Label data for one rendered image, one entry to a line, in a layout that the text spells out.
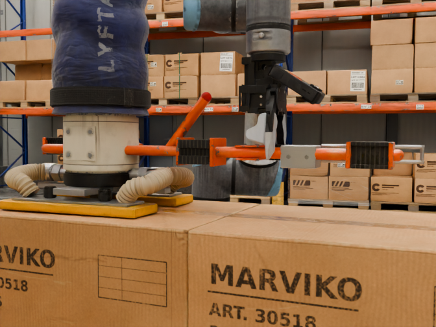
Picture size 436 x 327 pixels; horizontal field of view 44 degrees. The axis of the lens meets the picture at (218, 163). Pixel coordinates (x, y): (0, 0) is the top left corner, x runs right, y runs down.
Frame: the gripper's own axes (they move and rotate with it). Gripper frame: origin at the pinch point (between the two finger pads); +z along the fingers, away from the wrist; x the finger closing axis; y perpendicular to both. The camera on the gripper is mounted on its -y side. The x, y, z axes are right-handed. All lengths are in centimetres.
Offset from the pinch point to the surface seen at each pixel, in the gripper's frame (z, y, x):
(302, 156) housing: 0.3, -6.0, 3.4
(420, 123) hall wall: -22, -7, -854
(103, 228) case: 13.8, 27.9, 21.0
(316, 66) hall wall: -123, 167, -839
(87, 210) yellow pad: 11.4, 35.1, 15.8
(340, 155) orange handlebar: -0.1, -13.2, 3.2
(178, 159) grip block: 1.2, 19.5, 5.8
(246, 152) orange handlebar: -0.3, 5.3, 3.6
